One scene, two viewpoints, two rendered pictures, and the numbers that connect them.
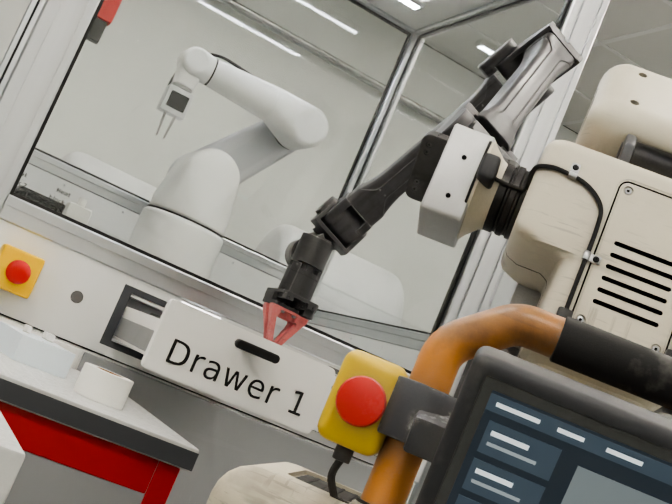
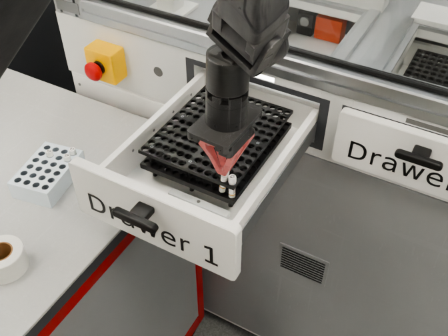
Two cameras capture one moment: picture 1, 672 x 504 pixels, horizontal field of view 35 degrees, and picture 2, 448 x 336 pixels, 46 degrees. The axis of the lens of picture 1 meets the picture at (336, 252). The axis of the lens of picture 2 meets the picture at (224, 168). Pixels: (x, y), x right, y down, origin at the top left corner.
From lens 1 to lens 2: 1.57 m
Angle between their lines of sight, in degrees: 68
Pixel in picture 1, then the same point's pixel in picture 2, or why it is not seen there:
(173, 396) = not seen: hidden behind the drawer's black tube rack
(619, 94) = not seen: outside the picture
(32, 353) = (21, 194)
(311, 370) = (210, 231)
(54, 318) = (152, 89)
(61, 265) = (137, 49)
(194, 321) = (92, 181)
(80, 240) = (140, 25)
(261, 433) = (347, 176)
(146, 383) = not seen: hidden behind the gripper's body
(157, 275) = (207, 45)
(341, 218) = (225, 34)
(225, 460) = (320, 194)
